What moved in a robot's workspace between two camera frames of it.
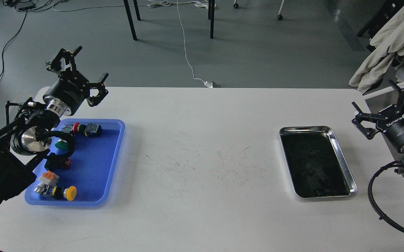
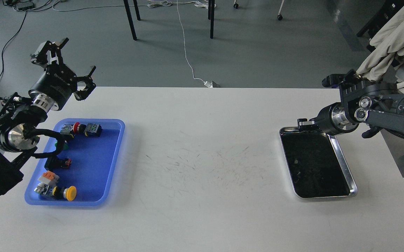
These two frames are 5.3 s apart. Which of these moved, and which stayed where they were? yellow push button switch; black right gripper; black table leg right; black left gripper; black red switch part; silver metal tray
Moved: black left gripper; black right gripper
Stayed: black table leg right; black red switch part; silver metal tray; yellow push button switch
